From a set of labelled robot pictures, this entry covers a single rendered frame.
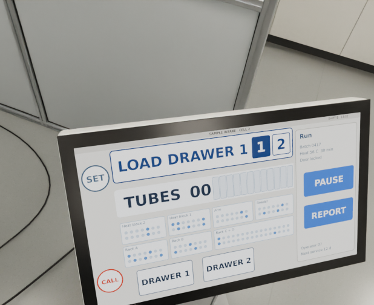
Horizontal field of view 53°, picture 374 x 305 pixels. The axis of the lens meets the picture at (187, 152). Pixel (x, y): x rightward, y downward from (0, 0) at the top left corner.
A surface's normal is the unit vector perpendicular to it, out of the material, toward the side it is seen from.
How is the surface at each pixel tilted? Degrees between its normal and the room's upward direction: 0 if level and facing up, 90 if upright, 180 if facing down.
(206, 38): 90
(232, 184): 50
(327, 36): 90
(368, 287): 0
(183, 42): 90
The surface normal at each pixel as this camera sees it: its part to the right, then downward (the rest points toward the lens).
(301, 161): 0.25, 0.21
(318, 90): 0.10, -0.61
